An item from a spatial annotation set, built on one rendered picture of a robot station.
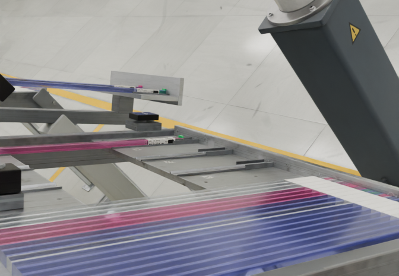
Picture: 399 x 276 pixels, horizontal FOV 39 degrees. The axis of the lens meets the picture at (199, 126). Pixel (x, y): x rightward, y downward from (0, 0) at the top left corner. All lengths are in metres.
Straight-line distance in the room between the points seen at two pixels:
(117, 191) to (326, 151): 0.87
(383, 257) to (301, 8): 0.84
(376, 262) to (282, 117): 1.74
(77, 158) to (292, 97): 1.39
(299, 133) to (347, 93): 0.75
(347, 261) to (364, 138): 1.03
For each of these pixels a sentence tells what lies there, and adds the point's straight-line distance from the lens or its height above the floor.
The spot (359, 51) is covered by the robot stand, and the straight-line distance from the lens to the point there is 1.41.
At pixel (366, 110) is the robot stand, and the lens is 1.46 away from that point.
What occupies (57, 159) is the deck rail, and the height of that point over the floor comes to 0.88.
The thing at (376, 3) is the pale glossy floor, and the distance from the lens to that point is 2.61.
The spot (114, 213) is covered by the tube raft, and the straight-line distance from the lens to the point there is 0.62.
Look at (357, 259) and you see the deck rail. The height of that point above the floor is 0.89.
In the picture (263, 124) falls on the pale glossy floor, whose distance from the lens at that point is 2.31.
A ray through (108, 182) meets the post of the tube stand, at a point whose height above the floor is 0.64.
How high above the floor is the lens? 1.32
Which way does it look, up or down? 31 degrees down
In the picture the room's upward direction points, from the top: 39 degrees counter-clockwise
